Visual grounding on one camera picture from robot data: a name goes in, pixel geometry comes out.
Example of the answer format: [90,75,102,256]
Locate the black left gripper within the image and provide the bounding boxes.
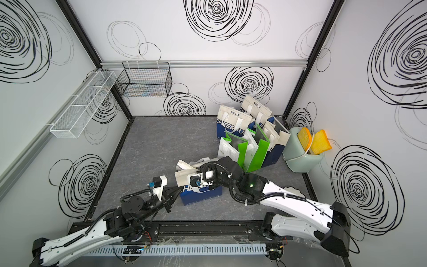
[135,185,183,225]

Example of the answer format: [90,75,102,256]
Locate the blue beige bag first row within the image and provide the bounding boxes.
[175,158,222,205]

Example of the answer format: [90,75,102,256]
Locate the green white bag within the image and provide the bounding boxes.
[218,133,249,168]
[242,124,270,172]

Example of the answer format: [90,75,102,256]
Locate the blue beige takeout bag front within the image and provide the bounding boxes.
[262,117,290,168]

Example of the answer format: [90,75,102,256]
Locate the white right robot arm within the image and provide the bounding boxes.
[197,156,351,258]

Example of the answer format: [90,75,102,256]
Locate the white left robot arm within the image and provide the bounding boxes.
[30,186,183,267]

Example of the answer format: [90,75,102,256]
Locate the blue beige bag back row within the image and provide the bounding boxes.
[240,95,275,130]

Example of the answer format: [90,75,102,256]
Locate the white scalloped plate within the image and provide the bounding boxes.
[284,186,306,198]

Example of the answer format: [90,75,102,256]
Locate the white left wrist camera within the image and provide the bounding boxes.
[149,175,167,200]

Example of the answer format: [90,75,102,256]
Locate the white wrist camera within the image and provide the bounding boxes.
[149,175,167,200]
[189,174,214,188]

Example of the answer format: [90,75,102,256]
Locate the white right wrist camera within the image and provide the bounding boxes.
[189,174,214,188]

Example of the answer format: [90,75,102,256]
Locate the grey slotted cable duct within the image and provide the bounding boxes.
[86,244,268,258]

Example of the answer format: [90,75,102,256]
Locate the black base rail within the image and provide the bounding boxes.
[68,220,291,243]

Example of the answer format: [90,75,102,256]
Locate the black wire basket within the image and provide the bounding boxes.
[116,61,172,98]

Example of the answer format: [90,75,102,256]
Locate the white wire shelf basket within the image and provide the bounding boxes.
[50,71,117,139]

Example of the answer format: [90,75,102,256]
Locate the aluminium wall rail back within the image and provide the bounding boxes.
[101,60,308,69]

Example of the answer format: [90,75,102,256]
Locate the aluminium wall rail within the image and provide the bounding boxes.
[1,68,101,201]
[101,60,308,69]

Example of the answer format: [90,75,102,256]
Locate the aluminium wall rail left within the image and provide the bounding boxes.
[1,68,101,201]

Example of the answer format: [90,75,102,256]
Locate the black corner frame post right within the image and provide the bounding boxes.
[282,0,345,120]

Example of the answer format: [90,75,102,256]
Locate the black corner frame post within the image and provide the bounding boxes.
[55,0,133,122]
[282,0,345,120]

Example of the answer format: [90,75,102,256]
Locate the black corner frame post left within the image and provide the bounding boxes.
[55,0,133,122]

